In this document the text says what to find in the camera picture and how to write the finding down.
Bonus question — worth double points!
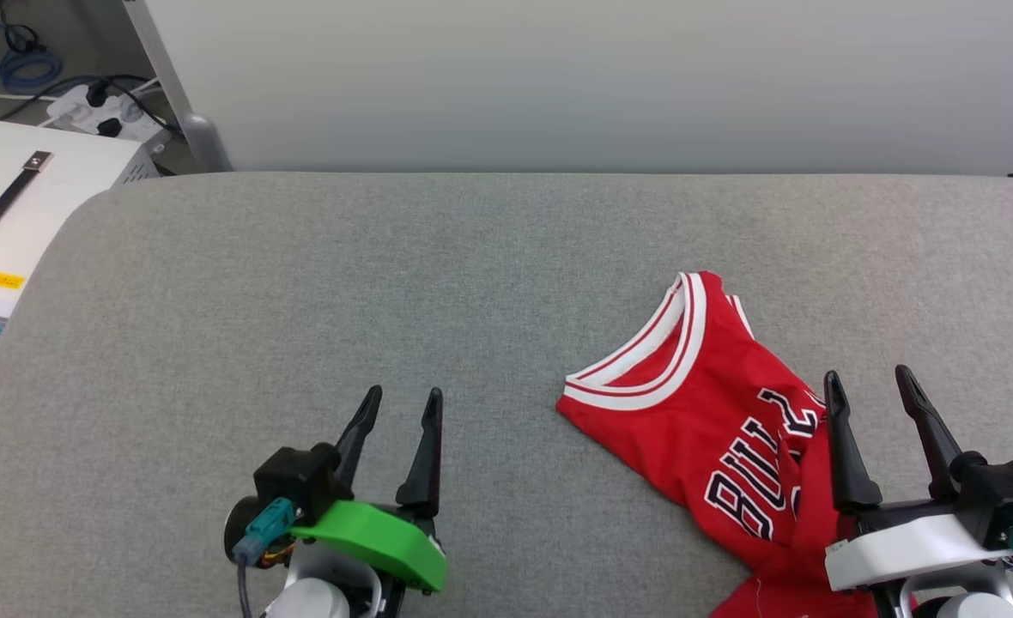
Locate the grey partition post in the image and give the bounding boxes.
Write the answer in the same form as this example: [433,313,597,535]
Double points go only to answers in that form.
[123,0,234,173]

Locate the white power strip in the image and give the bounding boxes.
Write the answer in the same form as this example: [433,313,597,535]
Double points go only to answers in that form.
[45,83,173,142]

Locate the black strap handle metal ends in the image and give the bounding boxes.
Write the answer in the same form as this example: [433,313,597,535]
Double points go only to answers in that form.
[0,151,53,257]

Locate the left teal connector cable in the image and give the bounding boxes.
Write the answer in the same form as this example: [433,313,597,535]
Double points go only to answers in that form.
[232,496,298,618]

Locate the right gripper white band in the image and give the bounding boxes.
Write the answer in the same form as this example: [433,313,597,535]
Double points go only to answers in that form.
[822,365,1013,595]

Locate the red basketball jersey white trim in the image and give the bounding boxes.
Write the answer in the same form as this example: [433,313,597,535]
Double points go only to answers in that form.
[555,270,919,618]

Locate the grey fabric sofa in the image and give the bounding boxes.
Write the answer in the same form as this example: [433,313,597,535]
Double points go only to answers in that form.
[0,172,1013,618]

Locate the white equipment box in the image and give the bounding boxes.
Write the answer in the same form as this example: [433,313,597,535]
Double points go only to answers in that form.
[0,120,161,357]

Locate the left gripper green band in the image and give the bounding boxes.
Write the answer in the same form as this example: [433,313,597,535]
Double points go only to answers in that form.
[290,385,449,595]

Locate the blue coiled cable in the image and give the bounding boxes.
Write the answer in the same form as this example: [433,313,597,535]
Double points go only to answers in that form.
[0,21,65,95]

